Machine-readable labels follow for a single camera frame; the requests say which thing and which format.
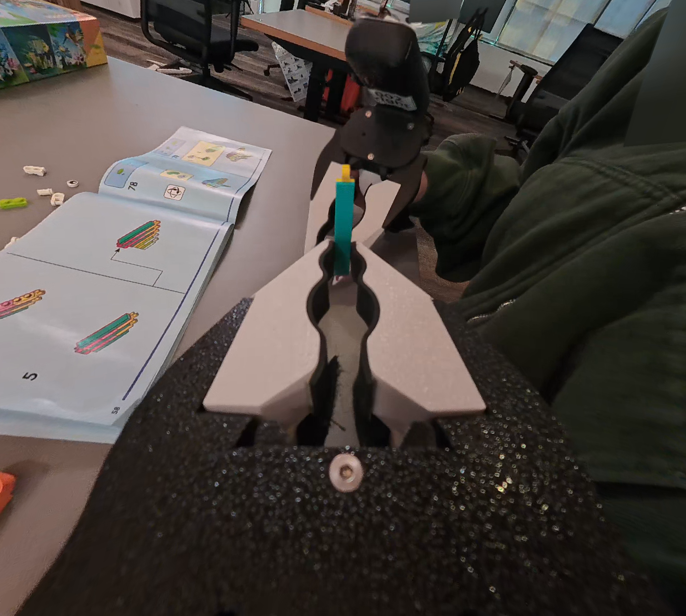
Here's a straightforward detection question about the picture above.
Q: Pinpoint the person's right forearm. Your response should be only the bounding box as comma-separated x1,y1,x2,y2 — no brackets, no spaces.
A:
412,133,537,284

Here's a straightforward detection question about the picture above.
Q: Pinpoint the light blue instruction booklet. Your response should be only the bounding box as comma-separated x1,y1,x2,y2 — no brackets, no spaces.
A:
0,125,272,444

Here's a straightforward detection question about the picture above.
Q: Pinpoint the teal lego plate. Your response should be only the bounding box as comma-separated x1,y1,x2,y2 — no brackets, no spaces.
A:
333,179,357,277

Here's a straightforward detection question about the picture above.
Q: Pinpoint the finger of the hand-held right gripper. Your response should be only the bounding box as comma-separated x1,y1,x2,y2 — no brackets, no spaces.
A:
303,162,345,256
350,179,401,248

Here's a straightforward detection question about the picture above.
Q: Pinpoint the wooden edged office desk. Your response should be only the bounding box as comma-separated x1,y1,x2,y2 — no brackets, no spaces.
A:
240,5,376,121

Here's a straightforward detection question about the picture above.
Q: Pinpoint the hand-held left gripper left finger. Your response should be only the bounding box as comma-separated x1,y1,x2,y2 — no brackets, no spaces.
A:
203,240,338,448

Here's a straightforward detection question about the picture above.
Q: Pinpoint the person's green jacket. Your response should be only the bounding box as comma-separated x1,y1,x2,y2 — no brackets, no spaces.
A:
437,8,686,616

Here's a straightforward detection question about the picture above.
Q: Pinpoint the white printed bag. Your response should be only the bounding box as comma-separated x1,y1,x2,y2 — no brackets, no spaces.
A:
270,40,313,103

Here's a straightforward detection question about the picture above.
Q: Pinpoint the black and yellow backpack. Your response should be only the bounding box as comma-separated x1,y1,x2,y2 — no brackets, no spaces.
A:
429,10,486,102

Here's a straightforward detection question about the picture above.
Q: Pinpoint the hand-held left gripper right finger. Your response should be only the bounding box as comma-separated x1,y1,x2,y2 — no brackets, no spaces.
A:
349,241,487,449

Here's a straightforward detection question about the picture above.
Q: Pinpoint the colourful lego set box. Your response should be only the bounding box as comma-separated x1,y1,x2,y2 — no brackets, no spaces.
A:
0,0,108,90

